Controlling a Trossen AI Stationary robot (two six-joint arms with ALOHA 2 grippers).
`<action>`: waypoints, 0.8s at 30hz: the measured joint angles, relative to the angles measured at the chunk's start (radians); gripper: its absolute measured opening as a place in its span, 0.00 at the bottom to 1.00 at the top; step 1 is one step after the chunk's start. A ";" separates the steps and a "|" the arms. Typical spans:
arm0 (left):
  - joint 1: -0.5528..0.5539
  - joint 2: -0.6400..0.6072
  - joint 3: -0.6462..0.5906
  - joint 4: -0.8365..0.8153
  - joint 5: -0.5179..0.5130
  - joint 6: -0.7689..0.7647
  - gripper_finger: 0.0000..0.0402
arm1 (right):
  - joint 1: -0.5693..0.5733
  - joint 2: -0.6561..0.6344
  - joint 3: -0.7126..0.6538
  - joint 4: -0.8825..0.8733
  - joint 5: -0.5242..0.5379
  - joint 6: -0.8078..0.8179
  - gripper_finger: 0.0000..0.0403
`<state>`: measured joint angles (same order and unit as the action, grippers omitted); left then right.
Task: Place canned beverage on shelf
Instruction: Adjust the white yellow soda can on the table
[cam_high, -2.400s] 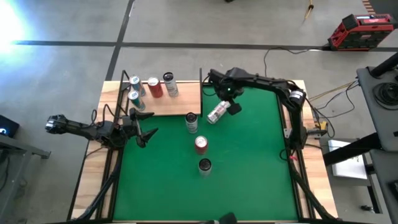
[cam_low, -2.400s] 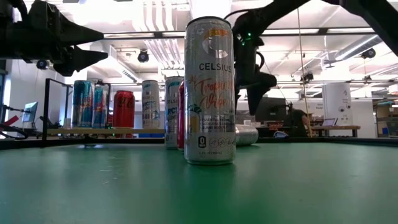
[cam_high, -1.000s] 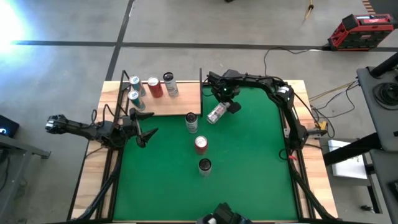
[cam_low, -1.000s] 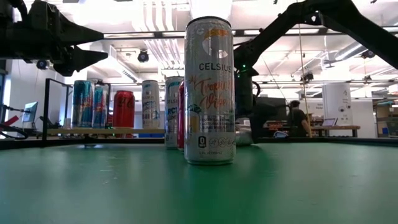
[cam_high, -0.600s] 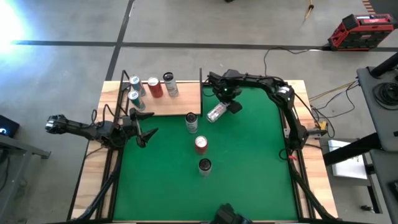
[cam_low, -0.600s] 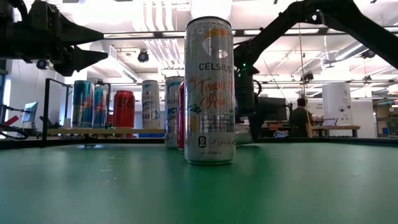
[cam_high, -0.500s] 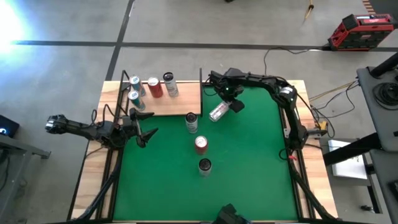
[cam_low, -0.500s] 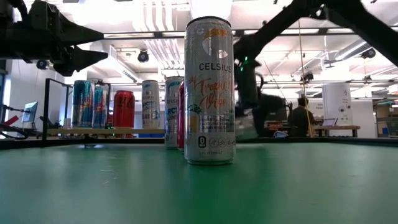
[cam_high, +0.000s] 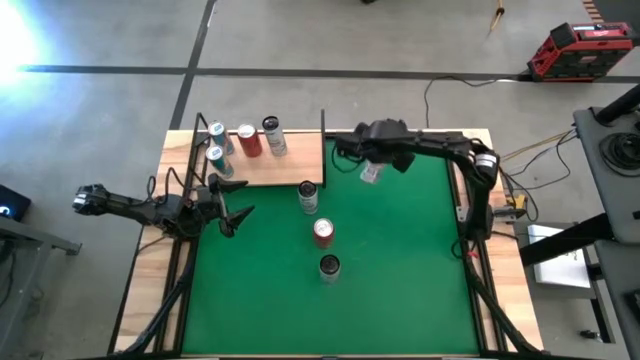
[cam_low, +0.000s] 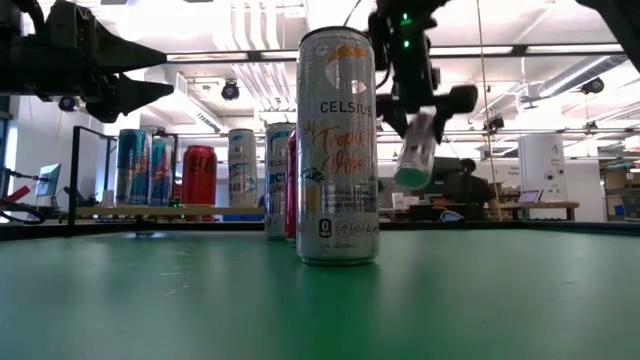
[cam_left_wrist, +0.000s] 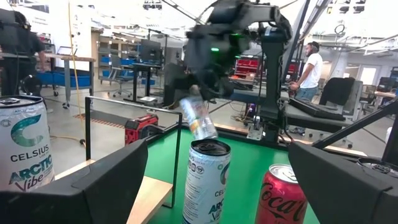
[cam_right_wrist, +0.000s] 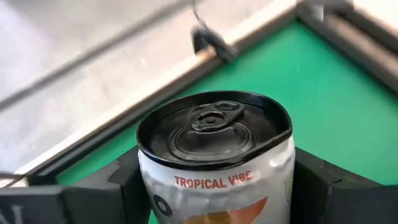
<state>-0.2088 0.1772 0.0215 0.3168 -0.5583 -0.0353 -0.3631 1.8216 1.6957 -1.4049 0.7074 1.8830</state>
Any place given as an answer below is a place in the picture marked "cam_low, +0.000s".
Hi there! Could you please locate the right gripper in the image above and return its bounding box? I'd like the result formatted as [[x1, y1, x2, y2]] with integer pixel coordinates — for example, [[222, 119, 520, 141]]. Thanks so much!
[[375, 0, 480, 144]]

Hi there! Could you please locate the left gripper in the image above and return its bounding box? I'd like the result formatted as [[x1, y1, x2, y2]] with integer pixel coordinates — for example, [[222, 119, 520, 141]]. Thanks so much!
[[0, 0, 175, 124]]

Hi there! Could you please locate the white Celsius can orange print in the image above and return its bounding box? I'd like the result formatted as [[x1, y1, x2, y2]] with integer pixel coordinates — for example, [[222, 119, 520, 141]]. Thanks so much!
[[296, 25, 380, 266], [393, 112, 438, 191]]

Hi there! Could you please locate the teal Red Bull can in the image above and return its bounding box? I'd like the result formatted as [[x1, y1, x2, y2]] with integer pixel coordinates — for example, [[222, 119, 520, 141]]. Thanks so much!
[[149, 140, 175, 208], [116, 129, 153, 208]]

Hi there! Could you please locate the red Coca-Cola can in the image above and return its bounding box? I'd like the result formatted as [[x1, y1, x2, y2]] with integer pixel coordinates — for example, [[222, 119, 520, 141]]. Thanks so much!
[[285, 128, 300, 244], [180, 145, 219, 208]]

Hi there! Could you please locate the white Celsius Arctic can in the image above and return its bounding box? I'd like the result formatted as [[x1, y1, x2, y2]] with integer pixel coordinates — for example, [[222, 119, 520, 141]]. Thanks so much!
[[264, 122, 298, 242], [227, 128, 260, 208]]

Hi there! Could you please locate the wooden shelf board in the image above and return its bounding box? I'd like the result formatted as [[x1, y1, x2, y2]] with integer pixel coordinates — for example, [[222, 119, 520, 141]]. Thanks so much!
[[74, 205, 266, 220]]

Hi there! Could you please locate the black monitor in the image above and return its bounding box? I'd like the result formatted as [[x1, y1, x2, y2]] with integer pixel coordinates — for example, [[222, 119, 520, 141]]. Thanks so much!
[[433, 156, 464, 189]]

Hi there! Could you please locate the person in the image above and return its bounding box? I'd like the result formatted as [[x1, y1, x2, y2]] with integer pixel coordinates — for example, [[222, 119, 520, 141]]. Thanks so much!
[[442, 158, 497, 222]]

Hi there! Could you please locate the small tilted monitor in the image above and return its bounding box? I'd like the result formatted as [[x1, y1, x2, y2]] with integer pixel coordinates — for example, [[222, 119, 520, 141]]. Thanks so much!
[[33, 162, 63, 199]]

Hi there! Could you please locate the wooden background table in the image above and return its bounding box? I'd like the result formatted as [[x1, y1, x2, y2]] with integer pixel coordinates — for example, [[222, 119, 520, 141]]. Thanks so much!
[[499, 201, 581, 221]]

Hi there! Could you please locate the red flat object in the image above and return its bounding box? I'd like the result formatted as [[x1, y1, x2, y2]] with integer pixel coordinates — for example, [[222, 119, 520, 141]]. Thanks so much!
[[0, 185, 31, 204]]

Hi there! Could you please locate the green table mat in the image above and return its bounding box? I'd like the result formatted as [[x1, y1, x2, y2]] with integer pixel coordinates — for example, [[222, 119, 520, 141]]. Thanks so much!
[[0, 227, 640, 360]]

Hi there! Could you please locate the background storage rack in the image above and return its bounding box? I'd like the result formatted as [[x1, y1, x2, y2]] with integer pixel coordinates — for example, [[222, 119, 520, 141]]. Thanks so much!
[[602, 159, 640, 222]]

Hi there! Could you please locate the yellow hanging cord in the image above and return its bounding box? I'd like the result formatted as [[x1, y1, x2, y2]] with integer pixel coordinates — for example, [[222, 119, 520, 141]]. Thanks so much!
[[474, 0, 503, 222]]

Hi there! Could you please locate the black metal shelf frame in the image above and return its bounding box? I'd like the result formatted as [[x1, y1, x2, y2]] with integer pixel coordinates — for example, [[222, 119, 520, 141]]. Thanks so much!
[[68, 124, 180, 236]]

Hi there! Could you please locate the black cable loop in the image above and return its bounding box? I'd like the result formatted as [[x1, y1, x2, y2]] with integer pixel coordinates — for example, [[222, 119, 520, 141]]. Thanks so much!
[[0, 198, 45, 227]]

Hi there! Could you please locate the black table border frame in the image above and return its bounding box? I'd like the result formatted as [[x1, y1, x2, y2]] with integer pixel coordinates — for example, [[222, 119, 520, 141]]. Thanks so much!
[[0, 219, 640, 242]]

